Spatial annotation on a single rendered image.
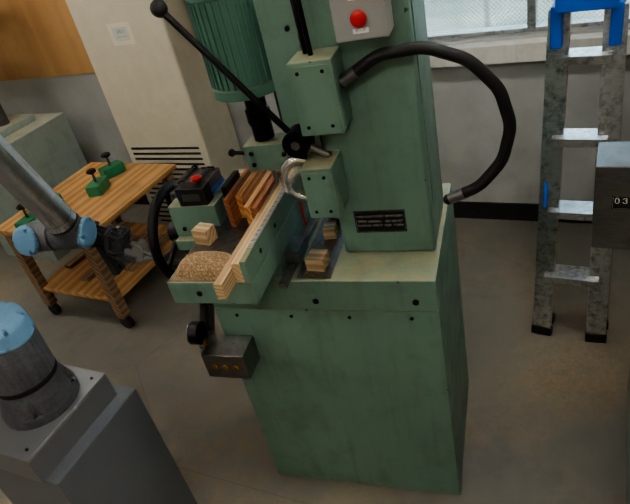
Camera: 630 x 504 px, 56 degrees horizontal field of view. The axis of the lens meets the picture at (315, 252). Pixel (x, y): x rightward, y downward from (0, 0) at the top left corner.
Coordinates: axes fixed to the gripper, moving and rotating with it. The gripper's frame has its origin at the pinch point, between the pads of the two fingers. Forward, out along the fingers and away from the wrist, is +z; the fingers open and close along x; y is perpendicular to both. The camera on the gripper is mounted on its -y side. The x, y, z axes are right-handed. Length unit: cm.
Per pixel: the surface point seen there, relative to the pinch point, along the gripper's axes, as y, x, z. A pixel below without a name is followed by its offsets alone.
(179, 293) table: 29, -38, 28
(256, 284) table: 36, -36, 45
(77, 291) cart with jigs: -77, 46, -64
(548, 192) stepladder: 29, 54, 114
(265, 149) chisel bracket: 52, -7, 35
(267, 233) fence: 42, -25, 43
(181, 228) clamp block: 28.1, -15.3, 17.3
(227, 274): 41, -40, 40
